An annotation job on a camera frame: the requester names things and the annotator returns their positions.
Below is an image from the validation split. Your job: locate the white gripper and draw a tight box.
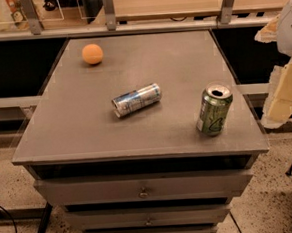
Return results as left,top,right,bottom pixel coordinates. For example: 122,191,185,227
255,0,292,129

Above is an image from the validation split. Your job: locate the green soda can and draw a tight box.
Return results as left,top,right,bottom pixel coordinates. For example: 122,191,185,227
197,81,233,137

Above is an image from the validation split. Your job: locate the silver blue energy drink can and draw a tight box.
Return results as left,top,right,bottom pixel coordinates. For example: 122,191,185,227
112,83,162,117

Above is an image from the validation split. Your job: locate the grey drawer cabinet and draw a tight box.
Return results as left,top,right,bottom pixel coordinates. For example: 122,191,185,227
13,30,268,233

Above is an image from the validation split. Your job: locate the orange ball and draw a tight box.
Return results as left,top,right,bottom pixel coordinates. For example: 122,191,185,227
81,44,104,65

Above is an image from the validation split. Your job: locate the top drawer knob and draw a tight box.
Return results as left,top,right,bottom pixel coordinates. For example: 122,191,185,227
138,188,149,199

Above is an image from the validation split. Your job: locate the drawer knob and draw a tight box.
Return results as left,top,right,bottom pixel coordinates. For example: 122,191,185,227
138,188,149,199
145,217,153,227

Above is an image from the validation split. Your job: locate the middle drawer knob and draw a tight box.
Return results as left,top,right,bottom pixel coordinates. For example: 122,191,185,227
145,217,153,227

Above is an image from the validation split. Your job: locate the metal railing post right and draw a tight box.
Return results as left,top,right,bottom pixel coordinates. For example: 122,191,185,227
217,0,235,24

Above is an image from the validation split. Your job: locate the metal railing post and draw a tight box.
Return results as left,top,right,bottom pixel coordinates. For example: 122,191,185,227
21,0,43,35
103,0,117,31
217,0,235,24

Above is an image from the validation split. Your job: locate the metal railing post middle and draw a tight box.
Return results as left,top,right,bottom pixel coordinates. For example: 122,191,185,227
103,0,117,31

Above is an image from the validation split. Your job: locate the metal railing post left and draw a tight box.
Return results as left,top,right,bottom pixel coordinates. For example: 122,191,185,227
21,0,43,35

